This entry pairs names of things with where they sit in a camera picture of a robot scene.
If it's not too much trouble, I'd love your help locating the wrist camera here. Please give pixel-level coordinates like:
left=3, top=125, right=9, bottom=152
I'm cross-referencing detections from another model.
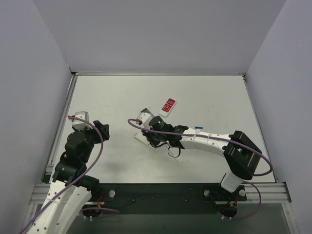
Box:
left=68, top=111, right=90, bottom=131
left=136, top=112, right=153, bottom=129

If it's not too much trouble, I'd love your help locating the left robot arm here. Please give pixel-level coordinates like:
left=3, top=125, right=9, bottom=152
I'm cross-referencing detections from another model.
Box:
left=20, top=116, right=110, bottom=234

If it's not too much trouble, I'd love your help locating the red white remote control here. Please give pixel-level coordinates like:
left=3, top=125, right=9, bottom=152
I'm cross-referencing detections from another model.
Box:
left=158, top=98, right=176, bottom=117

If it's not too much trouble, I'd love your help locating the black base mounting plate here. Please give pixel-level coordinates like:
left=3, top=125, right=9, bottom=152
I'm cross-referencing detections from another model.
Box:
left=42, top=181, right=248, bottom=219

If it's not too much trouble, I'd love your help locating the aluminium table frame rail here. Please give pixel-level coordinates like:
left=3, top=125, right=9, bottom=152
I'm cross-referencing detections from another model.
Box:
left=29, top=71, right=292, bottom=205

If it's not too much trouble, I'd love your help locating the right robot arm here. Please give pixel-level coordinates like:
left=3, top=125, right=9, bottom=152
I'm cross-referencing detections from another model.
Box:
left=141, top=116, right=262, bottom=193

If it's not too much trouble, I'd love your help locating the white battery cover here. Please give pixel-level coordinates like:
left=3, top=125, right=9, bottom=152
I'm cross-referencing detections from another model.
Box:
left=174, top=156, right=184, bottom=164

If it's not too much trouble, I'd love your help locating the grey white remote control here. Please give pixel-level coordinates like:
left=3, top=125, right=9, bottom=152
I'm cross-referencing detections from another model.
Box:
left=141, top=108, right=154, bottom=117

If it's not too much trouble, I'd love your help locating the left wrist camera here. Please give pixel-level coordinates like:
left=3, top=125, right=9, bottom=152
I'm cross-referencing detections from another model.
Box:
left=68, top=111, right=90, bottom=131

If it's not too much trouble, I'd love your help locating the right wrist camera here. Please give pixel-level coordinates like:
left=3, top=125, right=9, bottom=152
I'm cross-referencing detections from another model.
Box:
left=136, top=112, right=153, bottom=129

